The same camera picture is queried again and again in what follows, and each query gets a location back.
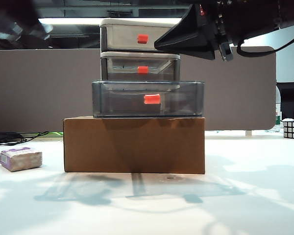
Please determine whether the beige purple napkin pack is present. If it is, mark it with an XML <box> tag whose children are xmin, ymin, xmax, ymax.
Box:
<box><xmin>0</xmin><ymin>147</ymin><xmax>43</xmax><ymax>172</ymax></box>

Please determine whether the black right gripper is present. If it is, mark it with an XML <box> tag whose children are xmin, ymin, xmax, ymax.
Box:
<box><xmin>154</xmin><ymin>2</ymin><xmax>238</xmax><ymax>62</ymax></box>

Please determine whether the white plastic drawer cabinet frame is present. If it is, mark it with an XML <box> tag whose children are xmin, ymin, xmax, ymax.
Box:
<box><xmin>99</xmin><ymin>18</ymin><xmax>182</xmax><ymax>84</ymax></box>

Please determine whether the black cable bundle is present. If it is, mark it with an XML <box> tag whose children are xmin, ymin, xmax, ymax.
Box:
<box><xmin>0</xmin><ymin>131</ymin><xmax>51</xmax><ymax>145</ymax></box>

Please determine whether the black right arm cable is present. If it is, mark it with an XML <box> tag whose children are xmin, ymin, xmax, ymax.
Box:
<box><xmin>236</xmin><ymin>24</ymin><xmax>294</xmax><ymax>57</ymax></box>

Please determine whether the clear water bottle green label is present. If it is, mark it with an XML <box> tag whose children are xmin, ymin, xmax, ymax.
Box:
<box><xmin>274</xmin><ymin>102</ymin><xmax>284</xmax><ymax>133</ymax></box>

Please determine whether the brown cardboard box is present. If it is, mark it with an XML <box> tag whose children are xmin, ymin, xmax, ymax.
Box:
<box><xmin>63</xmin><ymin>117</ymin><xmax>206</xmax><ymax>175</ymax></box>

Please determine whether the grey partition panel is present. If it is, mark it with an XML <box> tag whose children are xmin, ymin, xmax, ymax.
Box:
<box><xmin>0</xmin><ymin>46</ymin><xmax>277</xmax><ymax>132</ymax></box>

